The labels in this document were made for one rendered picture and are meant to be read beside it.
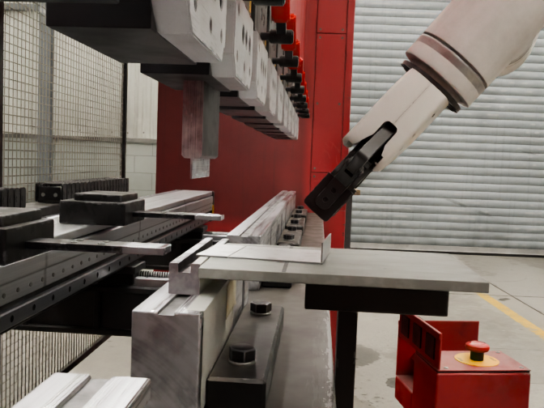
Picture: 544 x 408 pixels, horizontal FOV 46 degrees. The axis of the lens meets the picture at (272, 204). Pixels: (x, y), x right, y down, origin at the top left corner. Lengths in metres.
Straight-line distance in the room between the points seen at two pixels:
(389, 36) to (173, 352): 7.81
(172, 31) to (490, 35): 0.34
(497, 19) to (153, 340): 0.42
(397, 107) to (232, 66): 0.16
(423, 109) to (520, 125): 7.95
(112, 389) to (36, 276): 0.52
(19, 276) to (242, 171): 2.07
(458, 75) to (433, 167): 7.62
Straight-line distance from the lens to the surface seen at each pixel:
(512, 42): 0.66
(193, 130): 0.63
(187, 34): 0.40
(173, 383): 0.57
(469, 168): 8.37
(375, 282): 0.59
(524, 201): 8.62
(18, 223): 0.74
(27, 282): 0.87
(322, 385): 0.68
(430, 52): 0.65
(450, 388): 1.10
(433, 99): 0.63
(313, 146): 2.82
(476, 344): 1.14
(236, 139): 2.84
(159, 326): 0.56
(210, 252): 0.68
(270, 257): 0.66
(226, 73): 0.59
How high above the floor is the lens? 1.10
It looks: 4 degrees down
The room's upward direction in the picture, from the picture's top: 2 degrees clockwise
